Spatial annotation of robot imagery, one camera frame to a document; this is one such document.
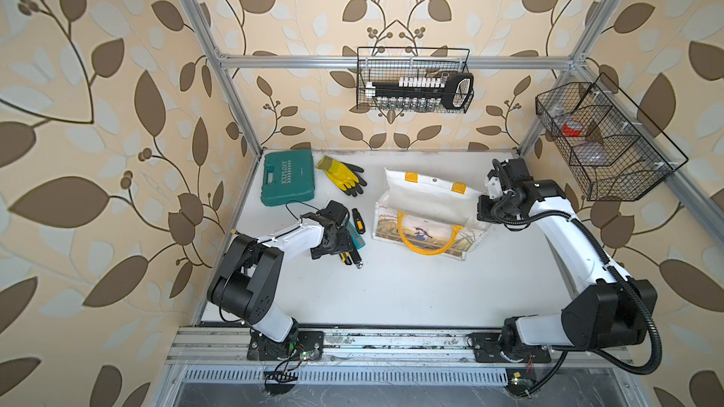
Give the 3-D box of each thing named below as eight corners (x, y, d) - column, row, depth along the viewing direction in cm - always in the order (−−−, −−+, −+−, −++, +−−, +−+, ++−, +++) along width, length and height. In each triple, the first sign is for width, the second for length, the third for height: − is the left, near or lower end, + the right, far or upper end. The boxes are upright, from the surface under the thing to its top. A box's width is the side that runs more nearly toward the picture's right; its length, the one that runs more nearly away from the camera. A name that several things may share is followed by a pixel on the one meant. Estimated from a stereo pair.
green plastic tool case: (262, 206, 104) (258, 199, 101) (267, 159, 120) (264, 152, 116) (314, 199, 106) (312, 192, 103) (313, 154, 121) (311, 147, 118)
